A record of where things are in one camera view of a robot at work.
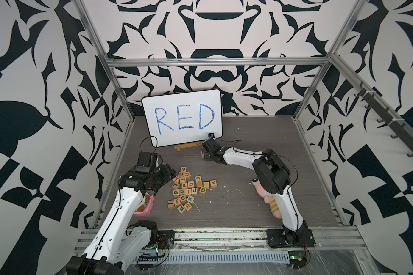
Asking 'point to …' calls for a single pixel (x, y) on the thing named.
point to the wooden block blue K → (190, 199)
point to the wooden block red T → (176, 179)
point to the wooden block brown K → (213, 184)
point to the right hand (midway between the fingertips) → (208, 150)
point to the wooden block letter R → (202, 154)
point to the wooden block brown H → (187, 206)
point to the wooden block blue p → (180, 208)
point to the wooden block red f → (176, 201)
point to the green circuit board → (297, 259)
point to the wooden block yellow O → (206, 184)
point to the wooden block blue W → (182, 191)
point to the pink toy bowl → (145, 205)
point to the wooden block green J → (198, 178)
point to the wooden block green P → (176, 192)
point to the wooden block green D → (203, 190)
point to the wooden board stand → (178, 146)
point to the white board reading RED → (183, 117)
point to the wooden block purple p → (194, 190)
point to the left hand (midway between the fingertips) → (169, 172)
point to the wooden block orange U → (187, 175)
